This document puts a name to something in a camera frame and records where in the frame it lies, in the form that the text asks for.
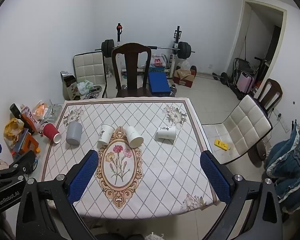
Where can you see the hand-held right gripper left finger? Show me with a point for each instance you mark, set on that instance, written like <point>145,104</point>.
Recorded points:
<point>83,176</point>

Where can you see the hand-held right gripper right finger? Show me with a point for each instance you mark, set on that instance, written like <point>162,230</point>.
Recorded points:
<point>215,177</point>

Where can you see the red paper cup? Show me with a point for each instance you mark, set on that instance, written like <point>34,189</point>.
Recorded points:
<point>50,132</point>

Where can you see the grey plastic cup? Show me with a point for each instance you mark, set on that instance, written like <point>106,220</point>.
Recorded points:
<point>73,133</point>

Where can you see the white cup with black print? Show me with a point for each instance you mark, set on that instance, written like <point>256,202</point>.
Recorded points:
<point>166,133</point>
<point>105,135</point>

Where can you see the plain white paper cup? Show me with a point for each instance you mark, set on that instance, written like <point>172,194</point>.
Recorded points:
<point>134,137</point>

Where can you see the orange box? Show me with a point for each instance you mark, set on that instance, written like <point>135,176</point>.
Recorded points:
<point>27,142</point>

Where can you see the yellow plastic bag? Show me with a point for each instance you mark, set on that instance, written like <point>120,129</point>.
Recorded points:
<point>12,130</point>

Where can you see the yellow tape measure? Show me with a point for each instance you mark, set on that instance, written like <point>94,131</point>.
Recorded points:
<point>221,145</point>

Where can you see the orange snack bag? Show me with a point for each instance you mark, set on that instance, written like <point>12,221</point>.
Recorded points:
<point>39,110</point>

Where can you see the clear plastic container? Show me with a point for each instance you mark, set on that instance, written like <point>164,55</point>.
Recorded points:
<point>53,112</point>

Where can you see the white padded chair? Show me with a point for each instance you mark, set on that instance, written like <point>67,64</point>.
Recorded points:
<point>242,127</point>
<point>88,67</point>

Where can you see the floral printed tablecloth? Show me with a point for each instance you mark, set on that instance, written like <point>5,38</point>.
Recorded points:
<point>152,170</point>

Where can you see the blue denim cloth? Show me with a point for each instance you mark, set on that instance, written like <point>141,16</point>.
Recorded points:
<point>287,165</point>

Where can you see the metal bowl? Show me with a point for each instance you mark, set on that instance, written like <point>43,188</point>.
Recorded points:
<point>95,89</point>
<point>91,95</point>

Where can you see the brown paper carton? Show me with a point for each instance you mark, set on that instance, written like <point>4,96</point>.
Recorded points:
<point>69,87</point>

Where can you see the white power strip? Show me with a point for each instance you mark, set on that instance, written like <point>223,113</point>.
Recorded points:
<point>282,121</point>

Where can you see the green plastic bag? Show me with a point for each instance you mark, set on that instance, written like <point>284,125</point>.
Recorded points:
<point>85,86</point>

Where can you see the chrome dumbbell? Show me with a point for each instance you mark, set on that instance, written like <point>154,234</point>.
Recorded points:
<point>173,91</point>

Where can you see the pink suitcase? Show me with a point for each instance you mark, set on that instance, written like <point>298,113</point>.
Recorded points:
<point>245,83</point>

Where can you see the black dumbbell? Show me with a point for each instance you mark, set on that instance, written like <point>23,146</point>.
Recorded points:
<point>223,77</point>

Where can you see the dark wooden chair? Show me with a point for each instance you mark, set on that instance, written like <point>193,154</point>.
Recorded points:
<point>131,62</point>
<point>273,91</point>

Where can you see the brown cardboard box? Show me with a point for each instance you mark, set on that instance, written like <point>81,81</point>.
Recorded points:
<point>183,77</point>

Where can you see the black folding cart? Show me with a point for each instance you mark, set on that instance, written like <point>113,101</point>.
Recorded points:
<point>240,66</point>

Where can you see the clear plastic bag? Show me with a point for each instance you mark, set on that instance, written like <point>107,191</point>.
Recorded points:
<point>185,65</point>

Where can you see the black scooter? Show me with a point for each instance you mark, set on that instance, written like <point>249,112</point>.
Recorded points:
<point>261,67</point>

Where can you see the white red printed plastic bag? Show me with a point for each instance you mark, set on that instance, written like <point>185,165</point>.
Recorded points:
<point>158,61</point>

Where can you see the black barbell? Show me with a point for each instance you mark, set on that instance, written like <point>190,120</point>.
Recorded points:
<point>107,48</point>

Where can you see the white weight rack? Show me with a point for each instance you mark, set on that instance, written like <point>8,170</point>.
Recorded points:
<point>176,52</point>

